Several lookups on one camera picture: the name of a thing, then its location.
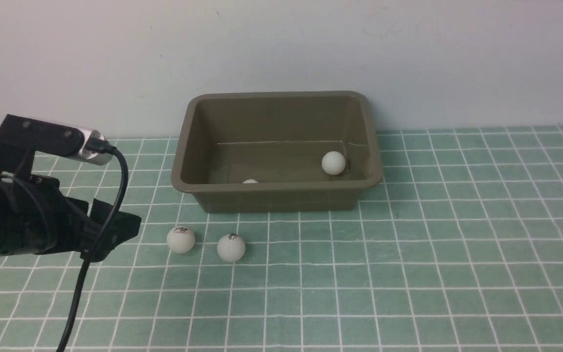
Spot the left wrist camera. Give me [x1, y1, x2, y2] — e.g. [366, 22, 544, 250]
[0, 114, 114, 179]

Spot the olive green plastic bin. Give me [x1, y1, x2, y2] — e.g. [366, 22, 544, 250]
[171, 91, 384, 214]

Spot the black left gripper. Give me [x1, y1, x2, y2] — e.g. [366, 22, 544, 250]
[13, 176, 142, 263]

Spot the green checkered tablecloth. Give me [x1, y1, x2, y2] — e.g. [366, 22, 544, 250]
[0, 125, 563, 352]

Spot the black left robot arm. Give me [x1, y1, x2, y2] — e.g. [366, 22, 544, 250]
[0, 175, 112, 259]

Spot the black left camera cable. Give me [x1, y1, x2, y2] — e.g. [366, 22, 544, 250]
[0, 138, 130, 352]

